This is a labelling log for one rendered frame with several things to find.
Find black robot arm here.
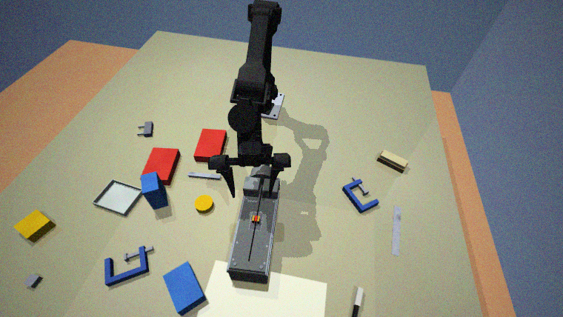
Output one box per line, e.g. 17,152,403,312
227,0,282,167

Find yellow short cylinder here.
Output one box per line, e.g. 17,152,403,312
195,195,214,213

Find shallow white square tray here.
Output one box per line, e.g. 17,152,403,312
92,179,143,216

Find blue c-clamp with grey screw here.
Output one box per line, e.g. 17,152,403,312
342,176,379,214
104,246,153,287

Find red rectangular block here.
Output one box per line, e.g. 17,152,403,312
194,129,227,162
142,147,181,185

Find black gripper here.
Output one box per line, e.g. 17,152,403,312
208,131,291,198

